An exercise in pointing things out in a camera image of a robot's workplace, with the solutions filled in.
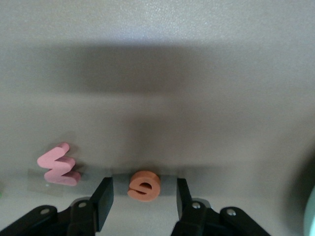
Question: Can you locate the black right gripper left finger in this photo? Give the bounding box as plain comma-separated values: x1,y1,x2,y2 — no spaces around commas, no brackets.
0,177,115,236

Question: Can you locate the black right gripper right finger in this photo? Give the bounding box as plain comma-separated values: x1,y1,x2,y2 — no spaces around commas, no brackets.
171,178,271,236

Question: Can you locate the orange foam letter e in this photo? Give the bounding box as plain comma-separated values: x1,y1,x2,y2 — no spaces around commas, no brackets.
127,171,162,203

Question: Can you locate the pink foam letter w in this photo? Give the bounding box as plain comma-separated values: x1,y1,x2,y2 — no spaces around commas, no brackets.
36,142,82,187

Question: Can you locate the pale green plate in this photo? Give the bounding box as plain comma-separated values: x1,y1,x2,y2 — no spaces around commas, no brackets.
303,184,315,236

